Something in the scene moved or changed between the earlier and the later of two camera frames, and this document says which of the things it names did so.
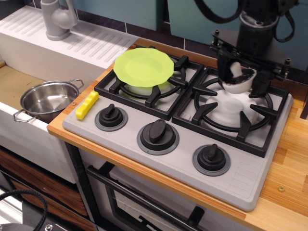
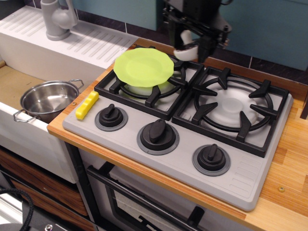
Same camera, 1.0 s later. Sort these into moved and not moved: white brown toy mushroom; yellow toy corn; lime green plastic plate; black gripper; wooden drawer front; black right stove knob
Moved: white brown toy mushroom; black gripper
Not moved: yellow toy corn; lime green plastic plate; black right stove knob; wooden drawer front
